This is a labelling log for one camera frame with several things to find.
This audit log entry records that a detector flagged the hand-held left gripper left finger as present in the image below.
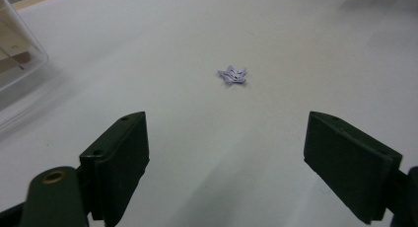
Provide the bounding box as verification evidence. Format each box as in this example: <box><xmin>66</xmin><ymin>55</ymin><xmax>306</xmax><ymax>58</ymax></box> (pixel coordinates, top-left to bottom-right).
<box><xmin>79</xmin><ymin>111</ymin><xmax>151</xmax><ymax>227</ymax></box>

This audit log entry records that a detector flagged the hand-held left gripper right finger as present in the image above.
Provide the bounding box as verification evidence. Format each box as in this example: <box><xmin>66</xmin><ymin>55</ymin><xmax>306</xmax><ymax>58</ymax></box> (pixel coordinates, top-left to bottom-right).
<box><xmin>303</xmin><ymin>111</ymin><xmax>403</xmax><ymax>225</ymax></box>

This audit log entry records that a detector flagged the purple paper star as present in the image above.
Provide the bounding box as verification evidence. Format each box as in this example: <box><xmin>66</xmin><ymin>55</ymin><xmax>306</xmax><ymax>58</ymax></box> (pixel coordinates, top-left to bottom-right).
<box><xmin>216</xmin><ymin>64</ymin><xmax>248</xmax><ymax>86</ymax></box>

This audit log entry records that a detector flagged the clear plastic box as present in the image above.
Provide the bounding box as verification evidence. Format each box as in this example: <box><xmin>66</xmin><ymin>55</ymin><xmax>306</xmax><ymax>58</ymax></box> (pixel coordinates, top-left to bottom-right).
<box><xmin>0</xmin><ymin>0</ymin><xmax>50</xmax><ymax>94</ymax></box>

